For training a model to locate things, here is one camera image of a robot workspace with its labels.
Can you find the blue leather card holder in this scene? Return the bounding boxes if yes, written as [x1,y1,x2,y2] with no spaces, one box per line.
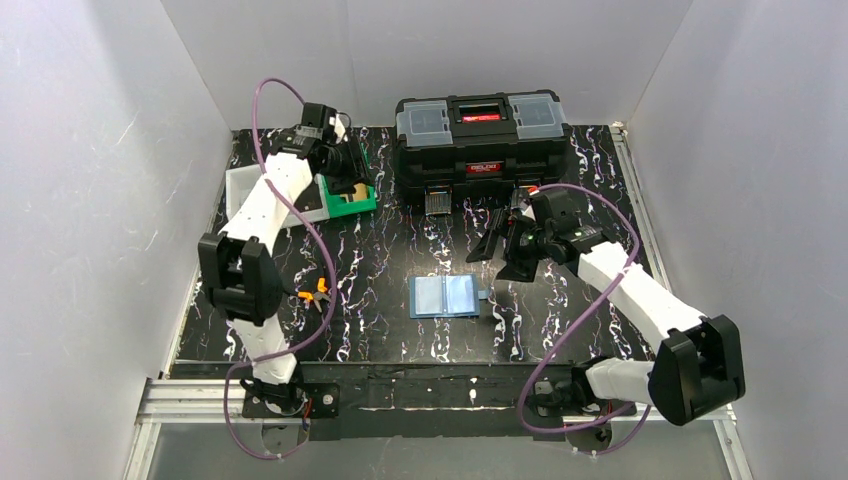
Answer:
[408,274,490,319]

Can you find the gold card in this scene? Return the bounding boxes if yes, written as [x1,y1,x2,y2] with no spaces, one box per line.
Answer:
[340,183,370,203]

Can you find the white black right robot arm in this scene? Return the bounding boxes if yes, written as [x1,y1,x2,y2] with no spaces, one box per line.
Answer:
[466,183,747,426]

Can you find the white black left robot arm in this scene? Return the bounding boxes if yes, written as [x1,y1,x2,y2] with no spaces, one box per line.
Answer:
[198,102,372,415]

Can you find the white bin with black card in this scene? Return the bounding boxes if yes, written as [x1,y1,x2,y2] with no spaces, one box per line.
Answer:
[293,176,330,223]

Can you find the white bin with patterned cards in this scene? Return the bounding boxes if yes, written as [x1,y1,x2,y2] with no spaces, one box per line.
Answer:
[224,165,261,220]

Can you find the green plastic bin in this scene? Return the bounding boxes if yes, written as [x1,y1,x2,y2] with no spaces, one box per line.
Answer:
[318,144,376,218]

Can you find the black toolbox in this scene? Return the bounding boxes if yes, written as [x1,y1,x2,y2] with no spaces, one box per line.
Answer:
[392,89,577,212]

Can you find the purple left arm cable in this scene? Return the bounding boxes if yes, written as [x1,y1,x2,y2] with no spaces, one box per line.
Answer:
[223,77,339,462]

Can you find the yellow black handled pliers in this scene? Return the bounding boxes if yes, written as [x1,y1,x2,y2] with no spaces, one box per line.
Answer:
[297,277,331,313]

